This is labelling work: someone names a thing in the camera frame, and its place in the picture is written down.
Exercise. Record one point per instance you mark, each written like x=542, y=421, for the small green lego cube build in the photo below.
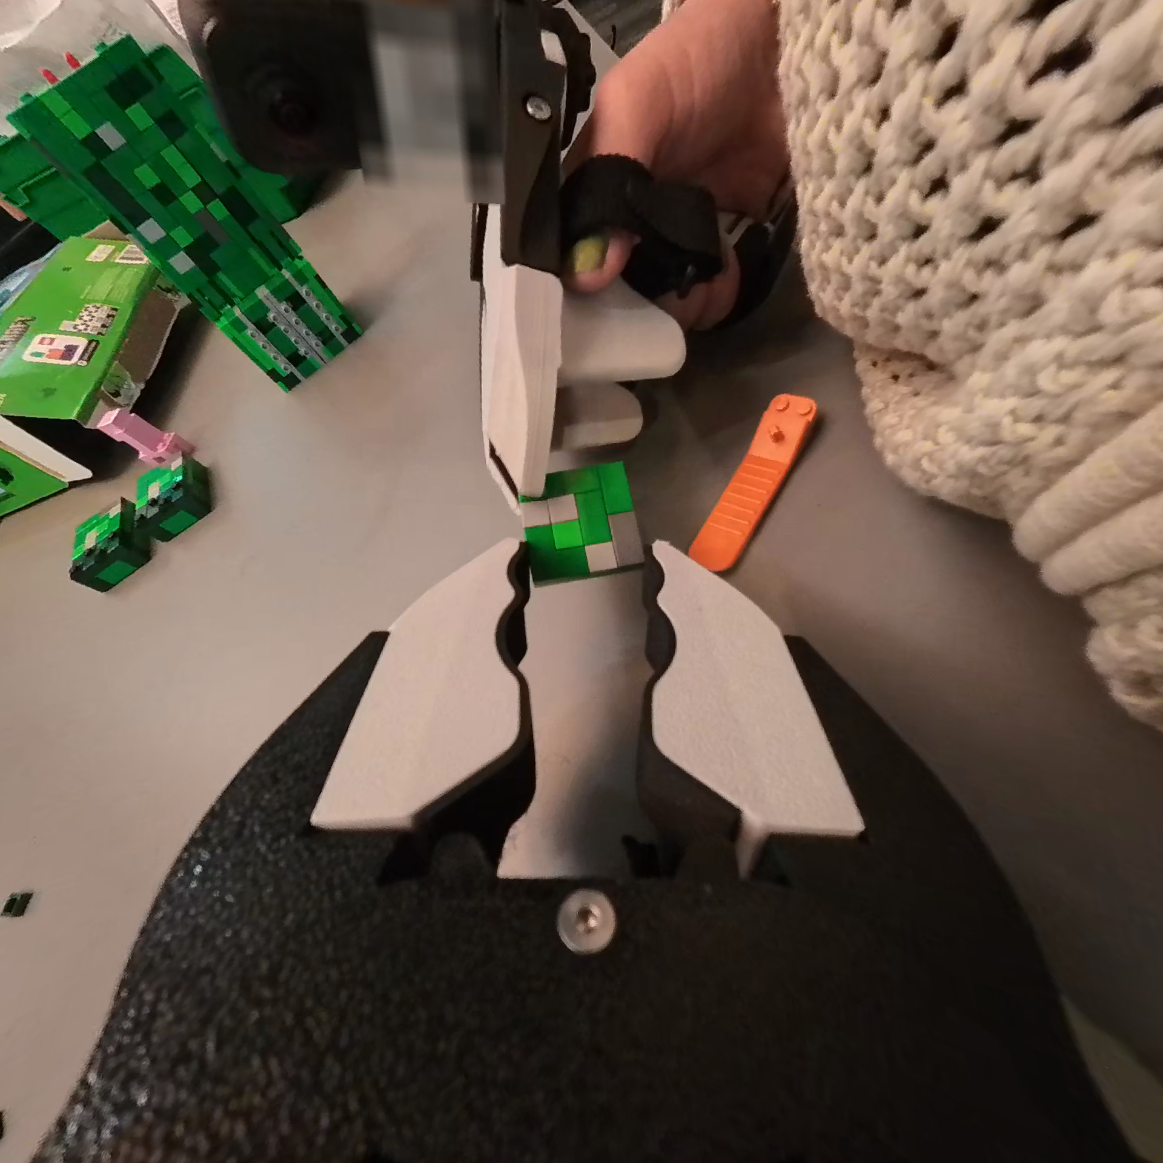
x=177, y=498
x=109, y=548

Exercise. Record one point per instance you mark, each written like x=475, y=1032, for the green lego set box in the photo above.
x=72, y=335

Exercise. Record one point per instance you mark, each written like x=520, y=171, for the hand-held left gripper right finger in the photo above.
x=746, y=717

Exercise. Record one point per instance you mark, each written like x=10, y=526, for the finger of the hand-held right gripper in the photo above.
x=505, y=486
x=518, y=381

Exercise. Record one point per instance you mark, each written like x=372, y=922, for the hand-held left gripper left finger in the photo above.
x=428, y=708

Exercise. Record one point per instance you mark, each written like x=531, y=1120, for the person's right hand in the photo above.
x=691, y=108

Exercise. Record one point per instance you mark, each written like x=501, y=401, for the large green lego creeper build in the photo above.
x=164, y=198

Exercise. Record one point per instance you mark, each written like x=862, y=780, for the green and grey tiled lego plate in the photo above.
x=591, y=522

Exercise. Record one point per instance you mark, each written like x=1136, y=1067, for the pink lego pig figure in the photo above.
x=137, y=430

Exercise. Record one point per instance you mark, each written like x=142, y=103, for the orange brick separator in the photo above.
x=755, y=480

